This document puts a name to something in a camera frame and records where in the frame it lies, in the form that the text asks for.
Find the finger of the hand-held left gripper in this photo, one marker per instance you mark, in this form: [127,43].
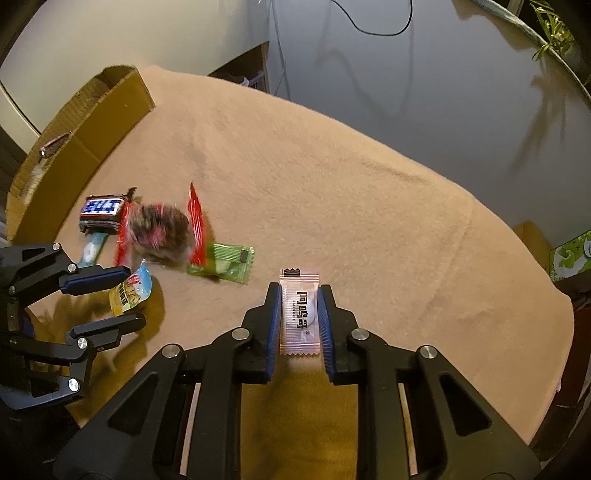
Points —
[108,328]
[92,279]

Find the blue clear candy packet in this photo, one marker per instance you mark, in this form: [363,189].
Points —
[92,249]

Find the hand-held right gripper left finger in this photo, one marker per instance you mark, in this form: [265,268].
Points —
[276,323]

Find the white wardrobe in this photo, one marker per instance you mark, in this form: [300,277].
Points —
[115,37]

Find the green printed bag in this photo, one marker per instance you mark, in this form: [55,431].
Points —
[570,258]

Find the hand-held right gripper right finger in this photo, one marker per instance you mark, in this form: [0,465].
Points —
[323,323]

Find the brown chocolate bar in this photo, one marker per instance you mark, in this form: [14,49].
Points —
[101,207]

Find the cardboard box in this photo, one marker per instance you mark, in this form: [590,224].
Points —
[92,134]

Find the brown box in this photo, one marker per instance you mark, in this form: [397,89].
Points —
[531,240]

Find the red-wrapped brown snack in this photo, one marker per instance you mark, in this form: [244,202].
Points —
[159,228]

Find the white candy packet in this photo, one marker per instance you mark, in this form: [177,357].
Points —
[299,318]

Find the wooden cabinet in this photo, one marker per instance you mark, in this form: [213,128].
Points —
[249,64]

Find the potted spider plant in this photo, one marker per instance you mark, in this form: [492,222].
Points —
[551,27]

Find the yellow and blue nut packet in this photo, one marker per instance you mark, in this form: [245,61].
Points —
[129,295]

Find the green candy packet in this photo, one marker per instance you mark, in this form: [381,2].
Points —
[226,263]

